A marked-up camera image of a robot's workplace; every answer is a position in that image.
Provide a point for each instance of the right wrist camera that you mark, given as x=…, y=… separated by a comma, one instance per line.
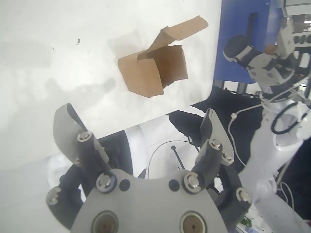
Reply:
x=237, y=47

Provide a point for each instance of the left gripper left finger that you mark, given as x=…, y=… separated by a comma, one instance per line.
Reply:
x=70, y=132

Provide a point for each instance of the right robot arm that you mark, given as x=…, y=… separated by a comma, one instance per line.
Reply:
x=264, y=151

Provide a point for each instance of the small brown carton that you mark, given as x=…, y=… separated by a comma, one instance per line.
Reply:
x=141, y=76

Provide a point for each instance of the robot body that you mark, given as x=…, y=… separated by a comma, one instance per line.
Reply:
x=139, y=151

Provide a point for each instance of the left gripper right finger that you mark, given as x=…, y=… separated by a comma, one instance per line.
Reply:
x=218, y=134

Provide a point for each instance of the blue partition panel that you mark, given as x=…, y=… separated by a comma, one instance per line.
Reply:
x=233, y=13

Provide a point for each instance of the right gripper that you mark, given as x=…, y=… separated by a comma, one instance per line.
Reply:
x=267, y=71

